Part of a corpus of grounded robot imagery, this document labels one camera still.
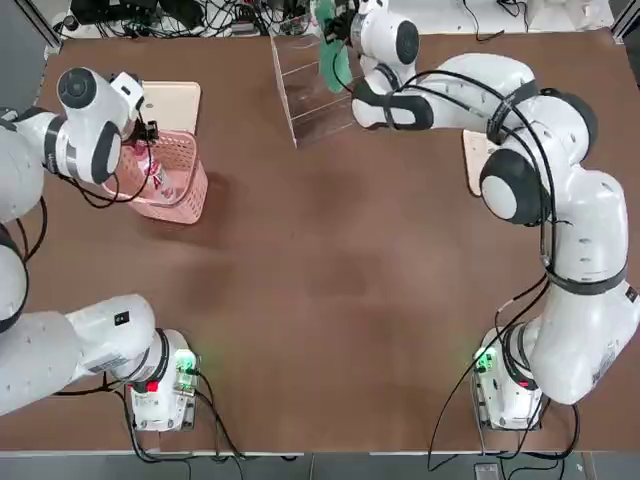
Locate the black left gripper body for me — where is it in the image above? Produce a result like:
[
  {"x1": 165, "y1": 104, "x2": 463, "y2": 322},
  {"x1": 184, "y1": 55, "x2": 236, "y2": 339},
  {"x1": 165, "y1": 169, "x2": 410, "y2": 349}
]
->
[{"x1": 132, "y1": 117, "x2": 161, "y2": 146}]

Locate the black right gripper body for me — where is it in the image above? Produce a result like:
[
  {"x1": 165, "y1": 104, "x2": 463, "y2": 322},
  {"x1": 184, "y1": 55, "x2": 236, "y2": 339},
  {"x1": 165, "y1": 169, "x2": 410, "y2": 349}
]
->
[{"x1": 324, "y1": 7, "x2": 358, "y2": 49}]

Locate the white bottle pink cap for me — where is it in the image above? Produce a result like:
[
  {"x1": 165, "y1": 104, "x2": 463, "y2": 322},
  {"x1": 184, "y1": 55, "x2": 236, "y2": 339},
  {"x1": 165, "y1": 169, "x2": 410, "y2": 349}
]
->
[{"x1": 130, "y1": 144, "x2": 177, "y2": 202}]

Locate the green cloth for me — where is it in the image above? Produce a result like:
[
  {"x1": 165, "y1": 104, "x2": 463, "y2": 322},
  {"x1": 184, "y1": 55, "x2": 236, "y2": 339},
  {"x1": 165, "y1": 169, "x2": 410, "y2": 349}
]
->
[{"x1": 313, "y1": 0, "x2": 355, "y2": 95}]

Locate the pink plastic basket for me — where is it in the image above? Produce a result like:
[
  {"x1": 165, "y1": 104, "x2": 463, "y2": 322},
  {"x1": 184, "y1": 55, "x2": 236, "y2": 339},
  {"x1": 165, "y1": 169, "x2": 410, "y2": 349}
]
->
[{"x1": 102, "y1": 130, "x2": 210, "y2": 225}]

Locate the clear acrylic stepped shelf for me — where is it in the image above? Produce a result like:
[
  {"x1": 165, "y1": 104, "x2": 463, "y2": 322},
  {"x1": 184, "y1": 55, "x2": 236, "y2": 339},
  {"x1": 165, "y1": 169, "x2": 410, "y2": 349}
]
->
[{"x1": 269, "y1": 32, "x2": 374, "y2": 150}]

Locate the cream rabbit print tray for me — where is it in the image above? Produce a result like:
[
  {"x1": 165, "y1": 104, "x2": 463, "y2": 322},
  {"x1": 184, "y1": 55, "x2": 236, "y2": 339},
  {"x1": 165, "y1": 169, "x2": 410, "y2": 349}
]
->
[
  {"x1": 462, "y1": 128, "x2": 501, "y2": 198},
  {"x1": 135, "y1": 81, "x2": 203, "y2": 137}
]

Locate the white desk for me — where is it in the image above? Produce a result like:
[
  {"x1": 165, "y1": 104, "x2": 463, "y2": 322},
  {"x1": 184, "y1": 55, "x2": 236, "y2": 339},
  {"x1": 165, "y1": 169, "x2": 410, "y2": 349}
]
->
[{"x1": 47, "y1": 0, "x2": 616, "y2": 40}]

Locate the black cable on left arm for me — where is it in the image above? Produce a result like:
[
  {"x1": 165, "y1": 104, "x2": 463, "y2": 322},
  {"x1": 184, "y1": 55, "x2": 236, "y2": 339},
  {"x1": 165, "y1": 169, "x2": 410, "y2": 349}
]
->
[{"x1": 0, "y1": 107, "x2": 151, "y2": 261}]

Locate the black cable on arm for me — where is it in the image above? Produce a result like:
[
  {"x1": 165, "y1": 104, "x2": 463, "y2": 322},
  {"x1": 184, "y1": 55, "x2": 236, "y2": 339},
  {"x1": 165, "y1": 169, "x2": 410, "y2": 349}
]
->
[
  {"x1": 0, "y1": 107, "x2": 151, "y2": 261},
  {"x1": 427, "y1": 69, "x2": 581, "y2": 474}
]

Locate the black cable on white desk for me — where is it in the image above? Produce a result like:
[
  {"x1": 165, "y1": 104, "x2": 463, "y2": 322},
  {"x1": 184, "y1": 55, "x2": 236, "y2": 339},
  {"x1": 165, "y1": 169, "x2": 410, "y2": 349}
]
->
[{"x1": 460, "y1": 0, "x2": 507, "y2": 43}]

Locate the aluminium frame post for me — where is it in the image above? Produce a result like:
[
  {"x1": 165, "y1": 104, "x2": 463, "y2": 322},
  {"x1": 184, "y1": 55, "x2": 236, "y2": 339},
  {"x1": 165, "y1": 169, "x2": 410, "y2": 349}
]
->
[
  {"x1": 0, "y1": 0, "x2": 65, "y2": 51},
  {"x1": 612, "y1": 0, "x2": 640, "y2": 46}
]

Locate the black cable at left arm foot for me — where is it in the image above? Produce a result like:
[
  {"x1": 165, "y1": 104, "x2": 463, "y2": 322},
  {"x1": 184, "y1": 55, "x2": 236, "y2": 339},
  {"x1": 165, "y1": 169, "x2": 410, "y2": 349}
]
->
[{"x1": 189, "y1": 368, "x2": 247, "y2": 461}]

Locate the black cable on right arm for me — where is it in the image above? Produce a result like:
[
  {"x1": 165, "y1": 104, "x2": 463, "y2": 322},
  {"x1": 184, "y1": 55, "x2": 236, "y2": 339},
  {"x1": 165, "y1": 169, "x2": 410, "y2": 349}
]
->
[{"x1": 427, "y1": 69, "x2": 581, "y2": 474}]

